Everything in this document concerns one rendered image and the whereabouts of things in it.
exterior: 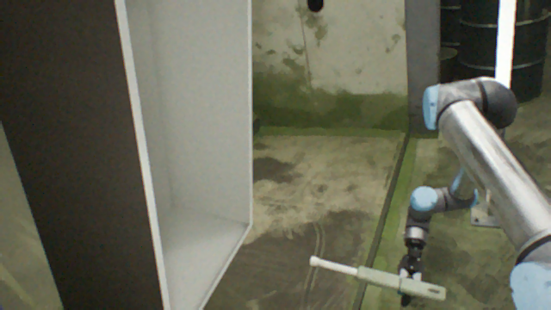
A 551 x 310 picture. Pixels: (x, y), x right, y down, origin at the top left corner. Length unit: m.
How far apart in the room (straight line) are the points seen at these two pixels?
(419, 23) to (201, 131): 1.70
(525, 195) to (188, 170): 1.15
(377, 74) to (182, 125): 1.70
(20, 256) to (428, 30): 2.40
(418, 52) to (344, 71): 0.48
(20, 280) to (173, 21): 1.23
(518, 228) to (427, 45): 2.07
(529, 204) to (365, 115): 2.26
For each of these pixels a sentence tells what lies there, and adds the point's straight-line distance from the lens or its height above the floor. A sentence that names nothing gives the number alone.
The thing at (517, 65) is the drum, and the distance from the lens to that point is 3.50.
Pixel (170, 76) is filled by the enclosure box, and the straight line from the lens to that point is 1.58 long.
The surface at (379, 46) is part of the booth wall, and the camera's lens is 2.98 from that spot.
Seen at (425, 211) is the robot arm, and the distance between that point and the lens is 1.77.
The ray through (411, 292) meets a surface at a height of 0.24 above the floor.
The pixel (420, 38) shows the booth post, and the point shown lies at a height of 0.68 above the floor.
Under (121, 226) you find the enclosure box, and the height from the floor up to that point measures 0.92.
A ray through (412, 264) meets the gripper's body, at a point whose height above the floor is 0.26.
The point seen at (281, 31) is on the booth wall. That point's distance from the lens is 3.13.
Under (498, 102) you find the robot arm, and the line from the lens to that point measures 1.33.
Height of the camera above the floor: 1.48
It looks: 28 degrees down
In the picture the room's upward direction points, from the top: 11 degrees counter-clockwise
